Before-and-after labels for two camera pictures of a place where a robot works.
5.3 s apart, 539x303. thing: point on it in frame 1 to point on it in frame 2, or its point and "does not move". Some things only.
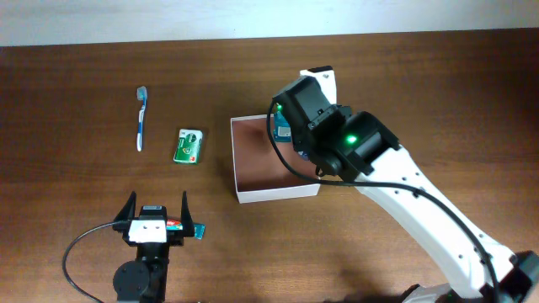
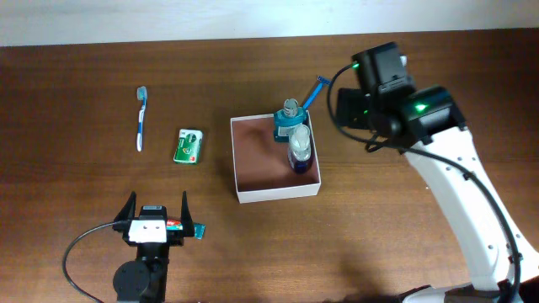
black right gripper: [300, 139] to [352, 108]
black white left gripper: [176, 237] does not move
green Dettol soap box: [189, 146] does not move
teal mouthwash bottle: [282, 131] does not move
